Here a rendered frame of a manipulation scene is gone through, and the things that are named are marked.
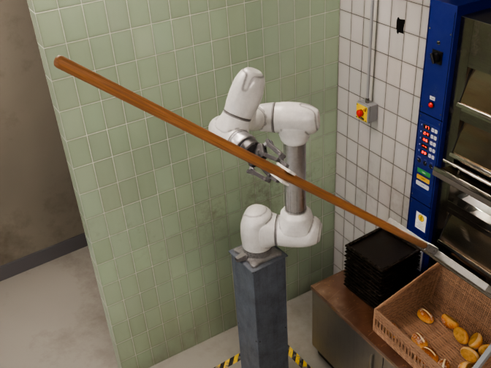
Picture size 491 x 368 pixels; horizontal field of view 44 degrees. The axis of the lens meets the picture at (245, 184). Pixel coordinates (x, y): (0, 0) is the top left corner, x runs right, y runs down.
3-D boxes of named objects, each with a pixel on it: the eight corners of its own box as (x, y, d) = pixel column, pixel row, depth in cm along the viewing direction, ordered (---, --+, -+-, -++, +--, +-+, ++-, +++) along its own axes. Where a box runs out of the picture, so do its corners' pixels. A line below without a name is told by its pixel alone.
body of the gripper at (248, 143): (261, 141, 204) (277, 152, 198) (248, 163, 206) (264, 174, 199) (246, 133, 199) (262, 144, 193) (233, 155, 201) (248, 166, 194)
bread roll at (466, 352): (475, 367, 289) (479, 365, 292) (480, 356, 287) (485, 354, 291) (456, 355, 295) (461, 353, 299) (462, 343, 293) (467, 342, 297)
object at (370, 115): (364, 114, 342) (366, 97, 337) (377, 120, 335) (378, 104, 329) (354, 117, 339) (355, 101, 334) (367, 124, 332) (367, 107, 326)
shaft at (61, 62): (53, 67, 133) (60, 55, 133) (50, 63, 135) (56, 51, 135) (424, 250, 248) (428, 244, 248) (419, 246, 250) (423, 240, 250)
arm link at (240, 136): (241, 158, 210) (250, 164, 206) (223, 148, 204) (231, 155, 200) (254, 135, 209) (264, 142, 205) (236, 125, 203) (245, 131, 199)
